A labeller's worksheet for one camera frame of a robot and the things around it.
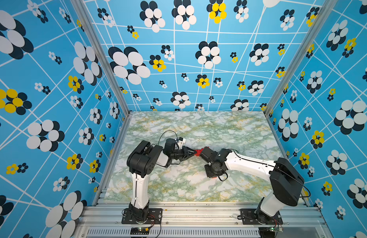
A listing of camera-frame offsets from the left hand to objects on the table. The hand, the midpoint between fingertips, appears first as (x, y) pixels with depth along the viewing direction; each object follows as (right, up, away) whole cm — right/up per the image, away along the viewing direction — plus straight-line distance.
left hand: (197, 152), depth 93 cm
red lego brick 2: (+7, -9, -19) cm, 22 cm away
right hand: (+8, -10, -8) cm, 15 cm away
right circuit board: (+32, -33, -24) cm, 52 cm away
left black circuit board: (-30, -35, -21) cm, 50 cm away
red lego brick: (+8, +2, +9) cm, 12 cm away
